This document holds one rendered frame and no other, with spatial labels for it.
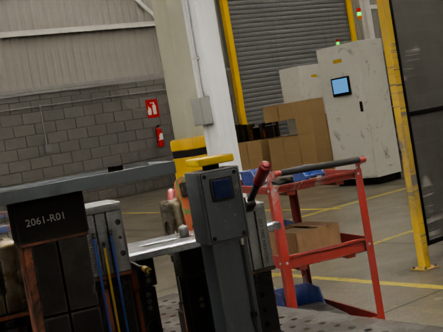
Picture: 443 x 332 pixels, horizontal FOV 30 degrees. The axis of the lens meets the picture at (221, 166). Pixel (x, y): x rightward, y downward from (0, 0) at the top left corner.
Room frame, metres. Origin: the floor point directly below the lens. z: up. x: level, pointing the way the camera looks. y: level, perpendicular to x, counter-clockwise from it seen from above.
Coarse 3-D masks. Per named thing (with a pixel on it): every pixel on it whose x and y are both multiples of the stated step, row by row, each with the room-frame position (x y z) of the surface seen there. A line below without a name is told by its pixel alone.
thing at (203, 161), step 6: (210, 156) 1.28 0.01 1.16; (216, 156) 1.26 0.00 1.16; (222, 156) 1.26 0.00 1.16; (228, 156) 1.26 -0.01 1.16; (186, 162) 1.30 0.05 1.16; (192, 162) 1.26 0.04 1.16; (198, 162) 1.24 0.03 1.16; (204, 162) 1.25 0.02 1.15; (210, 162) 1.25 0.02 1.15; (216, 162) 1.25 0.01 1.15; (222, 162) 1.26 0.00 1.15; (204, 168) 1.27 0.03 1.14; (210, 168) 1.27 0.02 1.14; (216, 168) 1.27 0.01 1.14
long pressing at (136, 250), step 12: (276, 228) 1.58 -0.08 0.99; (144, 240) 1.65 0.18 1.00; (156, 240) 1.62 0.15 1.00; (168, 240) 1.61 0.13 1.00; (180, 240) 1.56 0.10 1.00; (192, 240) 1.52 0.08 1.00; (132, 252) 1.49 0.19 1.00; (144, 252) 1.49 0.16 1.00; (156, 252) 1.49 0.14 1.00; (168, 252) 1.50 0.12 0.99
